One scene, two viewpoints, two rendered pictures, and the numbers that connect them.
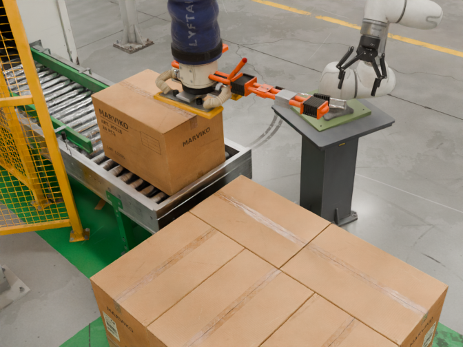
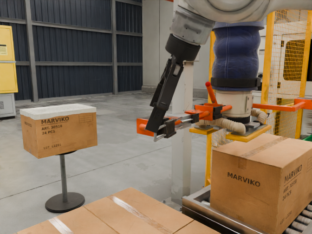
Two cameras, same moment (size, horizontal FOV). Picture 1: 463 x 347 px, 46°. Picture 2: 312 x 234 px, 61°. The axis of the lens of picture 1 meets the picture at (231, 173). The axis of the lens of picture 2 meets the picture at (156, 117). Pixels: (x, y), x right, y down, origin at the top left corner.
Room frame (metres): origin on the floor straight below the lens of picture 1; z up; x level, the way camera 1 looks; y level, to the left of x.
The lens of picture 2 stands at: (1.87, -1.17, 1.43)
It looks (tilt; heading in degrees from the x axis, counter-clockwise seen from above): 11 degrees down; 90
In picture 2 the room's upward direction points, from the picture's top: straight up
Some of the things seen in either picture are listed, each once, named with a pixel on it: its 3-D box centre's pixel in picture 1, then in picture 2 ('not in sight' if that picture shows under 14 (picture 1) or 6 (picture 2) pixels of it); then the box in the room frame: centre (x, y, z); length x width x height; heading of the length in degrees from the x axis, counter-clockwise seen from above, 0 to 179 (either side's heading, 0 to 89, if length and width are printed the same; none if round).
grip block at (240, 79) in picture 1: (243, 84); (208, 111); (2.09, -0.08, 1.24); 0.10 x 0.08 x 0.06; 140
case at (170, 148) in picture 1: (159, 129); (264, 176); (2.55, 0.38, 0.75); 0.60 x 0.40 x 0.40; 44
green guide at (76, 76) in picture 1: (84, 76); not in sight; (3.57, 1.01, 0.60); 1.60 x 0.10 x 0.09; 44
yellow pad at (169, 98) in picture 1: (187, 99); (214, 123); (2.17, 0.18, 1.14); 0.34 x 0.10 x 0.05; 50
